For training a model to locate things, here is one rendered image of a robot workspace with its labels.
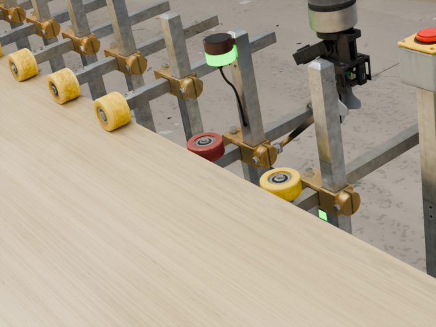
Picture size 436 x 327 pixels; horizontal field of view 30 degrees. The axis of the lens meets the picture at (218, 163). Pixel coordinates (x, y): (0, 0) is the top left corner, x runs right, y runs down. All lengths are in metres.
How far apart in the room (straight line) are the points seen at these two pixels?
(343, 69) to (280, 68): 2.78
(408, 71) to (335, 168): 0.36
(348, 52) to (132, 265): 0.56
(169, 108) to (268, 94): 0.50
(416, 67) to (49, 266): 0.72
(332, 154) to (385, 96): 2.32
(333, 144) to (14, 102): 0.97
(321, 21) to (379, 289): 0.52
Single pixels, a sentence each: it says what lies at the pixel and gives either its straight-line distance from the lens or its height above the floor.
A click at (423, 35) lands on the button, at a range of 1.29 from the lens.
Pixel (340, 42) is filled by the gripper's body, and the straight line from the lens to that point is 1.55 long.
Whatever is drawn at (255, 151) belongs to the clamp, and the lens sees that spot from 1.77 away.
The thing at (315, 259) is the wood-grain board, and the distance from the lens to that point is 1.36.
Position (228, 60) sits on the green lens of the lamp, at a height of 1.09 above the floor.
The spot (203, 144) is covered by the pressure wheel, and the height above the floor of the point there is 0.90.
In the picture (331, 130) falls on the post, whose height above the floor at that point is 0.99.
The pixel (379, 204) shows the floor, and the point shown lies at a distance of 3.11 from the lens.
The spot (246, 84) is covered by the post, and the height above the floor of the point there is 1.02.
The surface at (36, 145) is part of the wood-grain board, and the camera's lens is 1.95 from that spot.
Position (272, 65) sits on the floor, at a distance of 4.37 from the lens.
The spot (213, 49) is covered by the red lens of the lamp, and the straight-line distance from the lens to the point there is 1.64.
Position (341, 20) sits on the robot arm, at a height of 1.18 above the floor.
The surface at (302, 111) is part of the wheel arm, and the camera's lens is 1.92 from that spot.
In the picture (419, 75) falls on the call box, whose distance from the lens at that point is 1.29.
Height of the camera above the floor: 1.72
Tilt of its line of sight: 29 degrees down
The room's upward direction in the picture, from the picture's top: 11 degrees counter-clockwise
